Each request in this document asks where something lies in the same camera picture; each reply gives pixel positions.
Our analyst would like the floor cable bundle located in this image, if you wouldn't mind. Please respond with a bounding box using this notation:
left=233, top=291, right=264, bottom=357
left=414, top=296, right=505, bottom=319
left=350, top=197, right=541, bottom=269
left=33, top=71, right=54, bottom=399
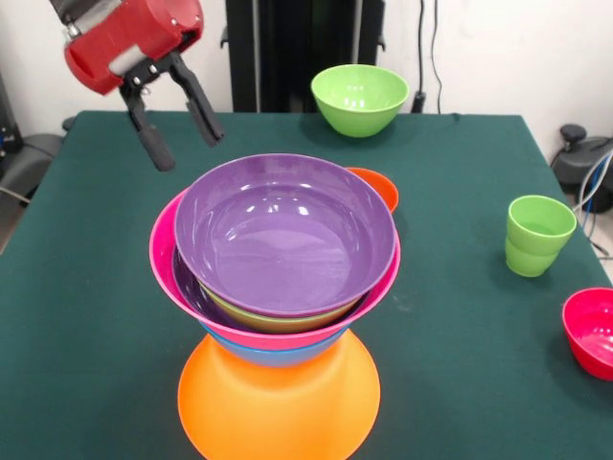
left=572, top=152, right=613, bottom=260

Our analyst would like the large pink plastic bowl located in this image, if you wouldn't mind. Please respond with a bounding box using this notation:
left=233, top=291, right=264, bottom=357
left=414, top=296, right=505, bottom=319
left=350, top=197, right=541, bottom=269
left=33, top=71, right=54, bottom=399
left=148, top=189, right=402, bottom=351

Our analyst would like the black hanging cable with plug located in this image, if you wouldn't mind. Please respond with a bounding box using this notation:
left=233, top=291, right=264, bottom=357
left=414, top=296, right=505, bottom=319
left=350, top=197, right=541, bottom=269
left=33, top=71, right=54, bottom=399
left=411, top=0, right=444, bottom=115

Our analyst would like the small red-pink plastic bowl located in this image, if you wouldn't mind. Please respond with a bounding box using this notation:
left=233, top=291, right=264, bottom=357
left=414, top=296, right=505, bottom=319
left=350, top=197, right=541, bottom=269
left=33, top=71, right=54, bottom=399
left=561, top=287, right=613, bottom=382

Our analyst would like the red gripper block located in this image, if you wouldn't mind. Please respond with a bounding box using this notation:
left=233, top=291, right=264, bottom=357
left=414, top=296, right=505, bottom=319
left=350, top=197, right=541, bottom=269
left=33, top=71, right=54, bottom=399
left=63, top=0, right=226, bottom=173

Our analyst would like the blue plastic bowl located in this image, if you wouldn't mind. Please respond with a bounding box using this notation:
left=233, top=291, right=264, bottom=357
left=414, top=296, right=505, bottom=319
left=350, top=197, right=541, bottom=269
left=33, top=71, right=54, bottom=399
left=200, top=320, right=355, bottom=369

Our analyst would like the purple plastic bowl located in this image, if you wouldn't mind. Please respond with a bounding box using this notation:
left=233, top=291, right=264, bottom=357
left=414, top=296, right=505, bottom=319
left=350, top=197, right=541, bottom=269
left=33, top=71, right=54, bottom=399
left=171, top=246, right=250, bottom=332
left=173, top=152, right=397, bottom=319

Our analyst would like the dark green tablecloth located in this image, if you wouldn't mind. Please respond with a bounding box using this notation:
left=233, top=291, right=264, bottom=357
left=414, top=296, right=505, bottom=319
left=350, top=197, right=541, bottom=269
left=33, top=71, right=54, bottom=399
left=0, top=110, right=613, bottom=460

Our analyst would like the small orange-red plastic bowl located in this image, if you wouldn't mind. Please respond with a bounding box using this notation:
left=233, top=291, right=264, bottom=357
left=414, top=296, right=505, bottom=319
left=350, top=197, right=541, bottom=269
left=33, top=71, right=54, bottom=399
left=345, top=167, right=400, bottom=215

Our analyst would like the green plastic cup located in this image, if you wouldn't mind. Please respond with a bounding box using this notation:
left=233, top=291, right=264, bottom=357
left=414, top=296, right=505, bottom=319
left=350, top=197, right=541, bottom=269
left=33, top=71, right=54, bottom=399
left=505, top=195, right=578, bottom=278

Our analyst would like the green plastic bowl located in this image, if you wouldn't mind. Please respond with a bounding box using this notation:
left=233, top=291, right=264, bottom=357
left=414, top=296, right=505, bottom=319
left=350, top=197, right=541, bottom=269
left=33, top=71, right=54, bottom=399
left=197, top=282, right=371, bottom=334
left=309, top=64, right=411, bottom=139

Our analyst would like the black pedestal column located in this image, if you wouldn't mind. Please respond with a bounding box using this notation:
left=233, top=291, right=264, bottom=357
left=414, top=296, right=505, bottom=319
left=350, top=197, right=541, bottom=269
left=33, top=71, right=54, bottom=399
left=220, top=0, right=387, bottom=114

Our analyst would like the large orange plastic bowl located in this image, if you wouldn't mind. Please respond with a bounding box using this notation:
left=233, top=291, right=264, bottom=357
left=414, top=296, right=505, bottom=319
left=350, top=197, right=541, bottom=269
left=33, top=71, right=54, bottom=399
left=176, top=329, right=383, bottom=460

